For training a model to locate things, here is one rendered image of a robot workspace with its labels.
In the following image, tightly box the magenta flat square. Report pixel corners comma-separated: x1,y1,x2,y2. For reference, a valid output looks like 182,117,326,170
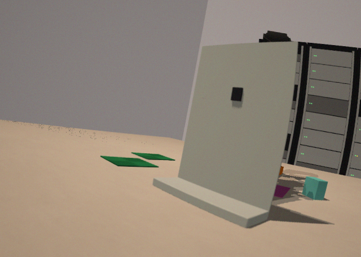
274,185,290,198

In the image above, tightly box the grey panel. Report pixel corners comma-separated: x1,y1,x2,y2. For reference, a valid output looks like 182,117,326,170
152,41,298,228

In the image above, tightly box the teal cube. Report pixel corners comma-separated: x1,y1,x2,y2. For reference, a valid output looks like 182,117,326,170
302,176,328,200

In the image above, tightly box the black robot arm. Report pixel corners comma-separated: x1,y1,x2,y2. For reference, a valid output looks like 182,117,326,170
263,30,291,42

